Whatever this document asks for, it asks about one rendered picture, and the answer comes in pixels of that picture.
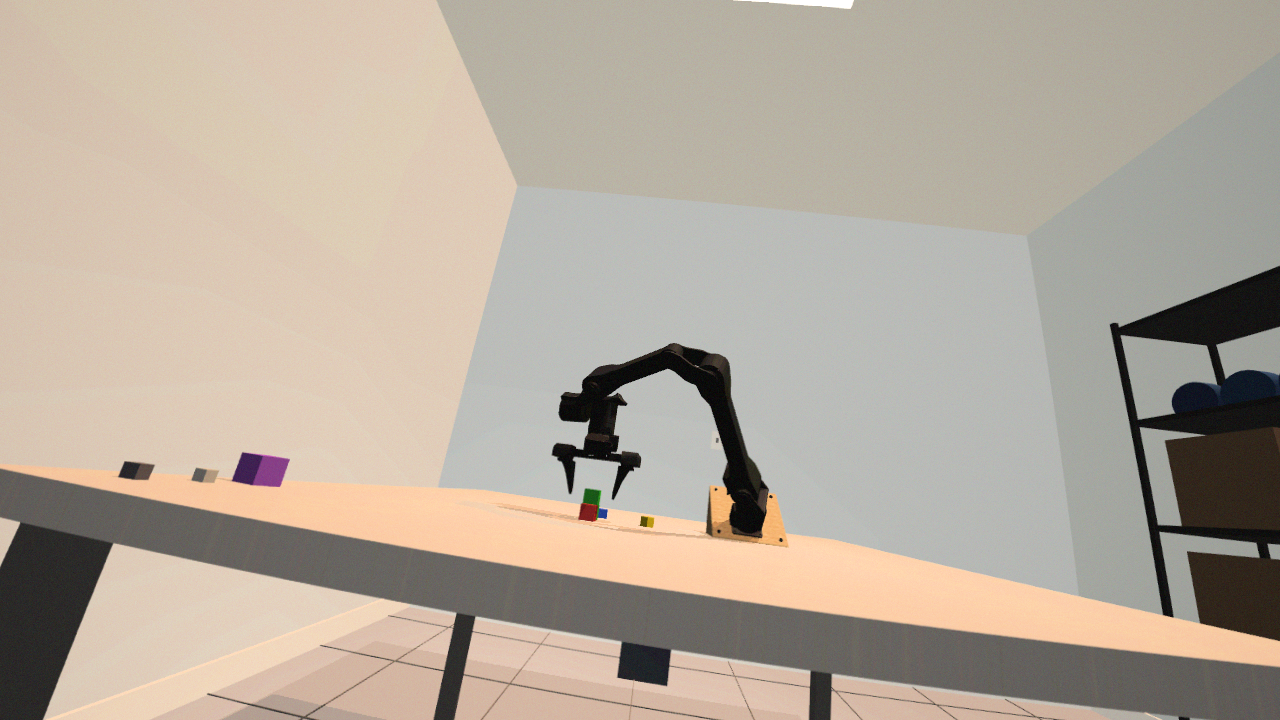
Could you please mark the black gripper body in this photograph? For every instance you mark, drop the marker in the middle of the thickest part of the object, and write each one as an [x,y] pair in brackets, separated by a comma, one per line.
[626,459]

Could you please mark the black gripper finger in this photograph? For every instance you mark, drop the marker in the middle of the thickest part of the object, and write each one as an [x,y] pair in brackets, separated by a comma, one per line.
[621,474]
[569,468]

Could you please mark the purple block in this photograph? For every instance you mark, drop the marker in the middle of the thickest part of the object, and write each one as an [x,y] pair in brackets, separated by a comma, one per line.
[260,470]

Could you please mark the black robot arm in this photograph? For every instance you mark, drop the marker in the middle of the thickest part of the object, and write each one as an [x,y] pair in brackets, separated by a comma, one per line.
[713,380]

